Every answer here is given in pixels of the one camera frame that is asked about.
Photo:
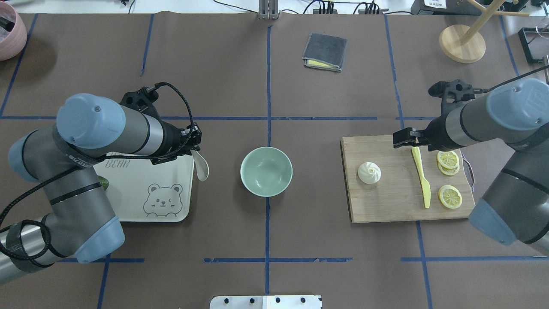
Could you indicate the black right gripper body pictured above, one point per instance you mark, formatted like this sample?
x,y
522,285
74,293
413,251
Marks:
x,y
436,130

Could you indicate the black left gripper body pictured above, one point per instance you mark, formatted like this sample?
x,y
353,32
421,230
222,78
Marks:
x,y
172,138

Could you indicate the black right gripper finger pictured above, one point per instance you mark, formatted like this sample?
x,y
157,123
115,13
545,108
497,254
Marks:
x,y
408,137

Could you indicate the white plastic spoon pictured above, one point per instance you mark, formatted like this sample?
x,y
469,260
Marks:
x,y
202,168

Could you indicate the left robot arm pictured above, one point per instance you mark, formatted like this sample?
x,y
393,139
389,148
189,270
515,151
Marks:
x,y
60,158

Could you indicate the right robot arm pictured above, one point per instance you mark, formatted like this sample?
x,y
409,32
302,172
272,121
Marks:
x,y
514,206

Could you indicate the light green bowl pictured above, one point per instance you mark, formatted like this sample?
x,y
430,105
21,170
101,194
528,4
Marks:
x,y
266,171

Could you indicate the pink bowl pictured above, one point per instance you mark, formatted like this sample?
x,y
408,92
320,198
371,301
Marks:
x,y
13,33

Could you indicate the upper lemon slice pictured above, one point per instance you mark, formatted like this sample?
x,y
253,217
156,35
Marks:
x,y
449,160

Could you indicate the wooden mug tree stand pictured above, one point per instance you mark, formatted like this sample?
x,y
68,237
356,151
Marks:
x,y
464,44

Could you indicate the lower back lemon slice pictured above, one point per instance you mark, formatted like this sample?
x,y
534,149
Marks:
x,y
448,171

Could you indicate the yellow plastic knife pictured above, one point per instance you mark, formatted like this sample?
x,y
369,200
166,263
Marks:
x,y
424,184

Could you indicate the bamboo cutting board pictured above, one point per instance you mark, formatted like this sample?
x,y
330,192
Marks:
x,y
397,196

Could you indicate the white bear print tray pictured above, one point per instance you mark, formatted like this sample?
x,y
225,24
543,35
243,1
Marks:
x,y
142,192

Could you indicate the green avocado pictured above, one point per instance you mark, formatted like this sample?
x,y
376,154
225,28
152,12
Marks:
x,y
104,182

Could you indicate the grey folded cloth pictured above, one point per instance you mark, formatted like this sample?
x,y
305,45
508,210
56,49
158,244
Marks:
x,y
325,48

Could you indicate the yellow sponge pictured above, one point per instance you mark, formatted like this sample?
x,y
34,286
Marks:
x,y
310,63

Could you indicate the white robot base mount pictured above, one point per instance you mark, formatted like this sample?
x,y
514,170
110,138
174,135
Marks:
x,y
267,302

